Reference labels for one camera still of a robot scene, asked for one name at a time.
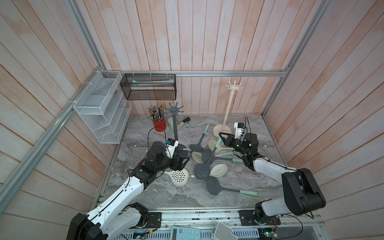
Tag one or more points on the cream skimmer under pile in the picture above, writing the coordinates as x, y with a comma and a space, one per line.
198, 157

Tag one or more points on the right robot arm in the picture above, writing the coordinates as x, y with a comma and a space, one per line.
301, 193

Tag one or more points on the cream utensil rack stand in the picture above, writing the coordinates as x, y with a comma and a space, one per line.
223, 127

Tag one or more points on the grey calculator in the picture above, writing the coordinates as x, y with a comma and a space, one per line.
185, 233

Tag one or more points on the red metal pencil cup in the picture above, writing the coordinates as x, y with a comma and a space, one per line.
160, 126

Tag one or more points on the white wire mesh shelf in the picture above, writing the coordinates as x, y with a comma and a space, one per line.
103, 108

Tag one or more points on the black mesh wall basket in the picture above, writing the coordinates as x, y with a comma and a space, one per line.
149, 87

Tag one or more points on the mint stapler black top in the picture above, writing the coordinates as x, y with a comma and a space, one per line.
183, 124

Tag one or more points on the cream skimmer centre front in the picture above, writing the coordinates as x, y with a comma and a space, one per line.
217, 171

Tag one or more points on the aluminium rail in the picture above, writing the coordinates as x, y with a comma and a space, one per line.
234, 217

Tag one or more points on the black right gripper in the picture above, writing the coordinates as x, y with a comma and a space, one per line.
229, 141

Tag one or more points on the grey skimmer hung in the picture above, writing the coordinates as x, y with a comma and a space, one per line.
202, 171
209, 157

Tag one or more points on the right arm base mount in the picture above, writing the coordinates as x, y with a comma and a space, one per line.
257, 217

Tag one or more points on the grey skimmer front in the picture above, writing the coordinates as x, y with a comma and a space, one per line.
214, 188

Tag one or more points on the grey skimmer near grey rack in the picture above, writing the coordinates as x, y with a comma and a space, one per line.
198, 147

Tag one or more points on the grey utensil rack stand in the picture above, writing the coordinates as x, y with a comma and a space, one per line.
174, 110

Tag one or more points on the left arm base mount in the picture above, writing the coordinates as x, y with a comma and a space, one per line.
148, 219

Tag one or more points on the mint green pencil sharpener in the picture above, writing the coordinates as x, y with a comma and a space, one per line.
170, 123

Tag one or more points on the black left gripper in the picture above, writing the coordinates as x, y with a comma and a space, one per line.
175, 160

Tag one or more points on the bundle of pencils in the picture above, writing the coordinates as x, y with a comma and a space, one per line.
157, 113

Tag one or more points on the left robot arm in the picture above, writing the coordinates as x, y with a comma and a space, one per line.
117, 213

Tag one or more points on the grey plastic box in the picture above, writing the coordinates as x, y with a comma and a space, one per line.
223, 232

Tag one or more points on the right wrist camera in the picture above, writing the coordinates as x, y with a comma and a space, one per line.
239, 130

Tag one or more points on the large cream skimmer left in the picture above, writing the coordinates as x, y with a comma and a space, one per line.
178, 178

